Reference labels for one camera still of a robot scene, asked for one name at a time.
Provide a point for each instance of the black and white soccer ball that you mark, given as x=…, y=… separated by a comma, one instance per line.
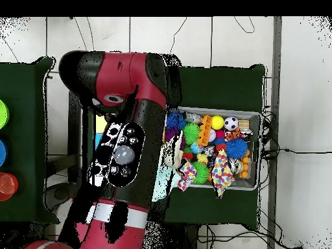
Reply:
x=232, y=123

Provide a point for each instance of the red plastic cup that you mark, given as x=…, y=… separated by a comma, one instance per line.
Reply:
x=7, y=187

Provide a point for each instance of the green plastic cup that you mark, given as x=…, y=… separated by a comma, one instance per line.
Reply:
x=3, y=114

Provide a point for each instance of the wooden box with three holes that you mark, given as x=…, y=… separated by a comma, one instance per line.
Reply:
x=99, y=124

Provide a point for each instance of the orange plastic toy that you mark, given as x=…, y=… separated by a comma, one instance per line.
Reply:
x=205, y=129

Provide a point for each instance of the black chair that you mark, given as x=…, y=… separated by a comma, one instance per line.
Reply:
x=72, y=129

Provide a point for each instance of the colourful polka-dot cloth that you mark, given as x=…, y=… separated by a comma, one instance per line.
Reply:
x=188, y=175
x=222, y=174

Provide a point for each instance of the blue spiky rubber ball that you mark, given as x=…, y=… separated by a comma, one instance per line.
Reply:
x=237, y=148

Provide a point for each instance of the green cloth side table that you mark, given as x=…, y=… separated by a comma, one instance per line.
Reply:
x=26, y=93

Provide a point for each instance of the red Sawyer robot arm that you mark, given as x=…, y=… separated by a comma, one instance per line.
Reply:
x=129, y=104

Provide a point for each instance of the plain yellow ball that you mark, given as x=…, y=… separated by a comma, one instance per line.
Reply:
x=218, y=122

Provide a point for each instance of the green spiky rubber ball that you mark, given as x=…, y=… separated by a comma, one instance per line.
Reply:
x=191, y=133
x=201, y=173

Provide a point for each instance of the blue plastic cup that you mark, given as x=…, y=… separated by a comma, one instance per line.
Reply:
x=2, y=153

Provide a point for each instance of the clear mesh bin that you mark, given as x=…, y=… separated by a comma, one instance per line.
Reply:
x=254, y=122

